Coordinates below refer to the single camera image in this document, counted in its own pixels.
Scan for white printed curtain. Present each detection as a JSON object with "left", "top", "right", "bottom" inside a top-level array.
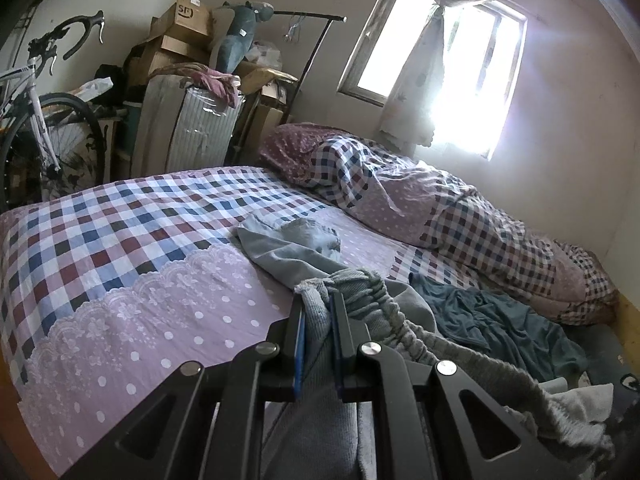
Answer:
[{"left": 377, "top": 0, "right": 501, "bottom": 150}]

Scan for cardboard box with logo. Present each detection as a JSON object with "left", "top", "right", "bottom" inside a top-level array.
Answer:
[{"left": 149, "top": 0, "right": 215, "bottom": 42}]

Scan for checked patchwork quilt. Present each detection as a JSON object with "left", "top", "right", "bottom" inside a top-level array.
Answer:
[{"left": 257, "top": 122, "right": 619, "bottom": 324}]

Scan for white road bicycle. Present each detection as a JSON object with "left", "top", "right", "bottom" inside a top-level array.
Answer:
[{"left": 0, "top": 10, "right": 109, "bottom": 212}]

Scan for white plastic-wrapped suitcase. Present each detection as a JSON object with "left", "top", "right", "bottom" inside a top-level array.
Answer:
[{"left": 131, "top": 72, "right": 246, "bottom": 173}]

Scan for small cardboard box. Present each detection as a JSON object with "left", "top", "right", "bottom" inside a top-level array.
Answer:
[{"left": 244, "top": 85, "right": 289, "bottom": 150}]

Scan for checked dotted bed sheet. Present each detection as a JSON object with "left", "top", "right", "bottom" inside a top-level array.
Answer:
[{"left": 0, "top": 164, "right": 481, "bottom": 478}]

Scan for pink cloth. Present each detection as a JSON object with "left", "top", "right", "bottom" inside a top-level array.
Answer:
[{"left": 187, "top": 66, "right": 242, "bottom": 107}]

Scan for black bag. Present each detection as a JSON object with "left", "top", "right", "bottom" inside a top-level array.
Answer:
[{"left": 94, "top": 62, "right": 127, "bottom": 103}]

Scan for teal shirt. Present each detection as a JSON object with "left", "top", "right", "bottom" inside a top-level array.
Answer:
[{"left": 409, "top": 274, "right": 590, "bottom": 382}]

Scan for blue grey plush toy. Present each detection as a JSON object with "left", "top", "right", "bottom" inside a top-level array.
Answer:
[{"left": 219, "top": 2, "right": 276, "bottom": 75}]

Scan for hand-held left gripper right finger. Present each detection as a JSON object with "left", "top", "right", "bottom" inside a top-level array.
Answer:
[{"left": 329, "top": 292, "right": 593, "bottom": 480}]

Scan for white plastic bag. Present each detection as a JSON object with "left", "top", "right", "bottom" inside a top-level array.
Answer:
[{"left": 249, "top": 40, "right": 284, "bottom": 69}]

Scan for light blue pants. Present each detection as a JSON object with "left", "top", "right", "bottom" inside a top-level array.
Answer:
[{"left": 235, "top": 212, "right": 617, "bottom": 480}]

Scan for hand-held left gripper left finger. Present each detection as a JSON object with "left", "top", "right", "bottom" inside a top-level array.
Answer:
[{"left": 60, "top": 296, "right": 307, "bottom": 480}]

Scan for black clothes rack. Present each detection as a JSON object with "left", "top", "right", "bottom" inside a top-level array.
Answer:
[{"left": 232, "top": 10, "right": 348, "bottom": 153}]

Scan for flat cardboard box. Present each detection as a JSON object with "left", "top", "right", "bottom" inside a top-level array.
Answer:
[{"left": 159, "top": 34, "right": 212, "bottom": 63}]

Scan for window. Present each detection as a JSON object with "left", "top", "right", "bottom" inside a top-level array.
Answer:
[{"left": 337, "top": 0, "right": 529, "bottom": 162}]

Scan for wooden bed headboard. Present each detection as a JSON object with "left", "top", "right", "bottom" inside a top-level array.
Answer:
[{"left": 607, "top": 290, "right": 640, "bottom": 361}]

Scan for wire clothes hangers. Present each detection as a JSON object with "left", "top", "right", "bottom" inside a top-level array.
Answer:
[{"left": 284, "top": 14, "right": 307, "bottom": 43}]

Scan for dark blue printed pillow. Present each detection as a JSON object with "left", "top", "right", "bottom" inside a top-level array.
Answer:
[{"left": 560, "top": 322, "right": 640, "bottom": 388}]

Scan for brown cardboard box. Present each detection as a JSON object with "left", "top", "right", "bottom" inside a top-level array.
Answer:
[{"left": 122, "top": 41, "right": 167, "bottom": 92}]

